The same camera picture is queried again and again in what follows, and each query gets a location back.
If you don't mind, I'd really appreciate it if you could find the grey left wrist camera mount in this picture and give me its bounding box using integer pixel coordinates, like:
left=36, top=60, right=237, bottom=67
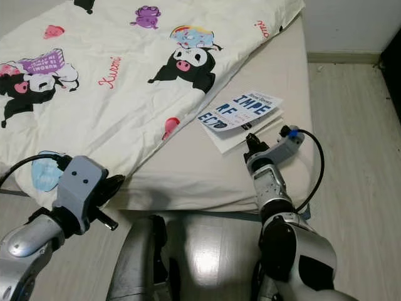
left=51, top=156, right=110, bottom=221

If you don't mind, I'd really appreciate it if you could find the silver right robot leg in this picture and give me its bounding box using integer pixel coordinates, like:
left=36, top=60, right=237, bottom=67
left=251, top=260, right=273, bottom=301

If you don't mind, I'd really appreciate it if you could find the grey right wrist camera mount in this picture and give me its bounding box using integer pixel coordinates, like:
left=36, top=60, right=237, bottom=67
left=268, top=125, right=305, bottom=165

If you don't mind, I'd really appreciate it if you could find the black tall cabinet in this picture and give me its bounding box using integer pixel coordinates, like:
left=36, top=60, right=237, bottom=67
left=379, top=34, right=401, bottom=107

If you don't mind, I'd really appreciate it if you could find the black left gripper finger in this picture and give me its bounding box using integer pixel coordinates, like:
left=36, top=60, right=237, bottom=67
left=103, top=174, right=127, bottom=202

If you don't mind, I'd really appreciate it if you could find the beige bed mattress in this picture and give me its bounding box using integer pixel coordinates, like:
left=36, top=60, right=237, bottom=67
left=119, top=13, right=315, bottom=214

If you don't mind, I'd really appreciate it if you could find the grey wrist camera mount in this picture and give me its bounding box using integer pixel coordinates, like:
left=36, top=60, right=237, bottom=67
left=51, top=156, right=110, bottom=221
left=268, top=125, right=305, bottom=165

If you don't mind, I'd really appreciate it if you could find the plain white paper booklet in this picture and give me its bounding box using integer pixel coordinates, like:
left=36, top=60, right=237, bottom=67
left=216, top=110, right=284, bottom=154

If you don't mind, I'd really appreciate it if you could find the white blue printed magazine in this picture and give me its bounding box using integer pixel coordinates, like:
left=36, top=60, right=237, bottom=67
left=196, top=91, right=284, bottom=132

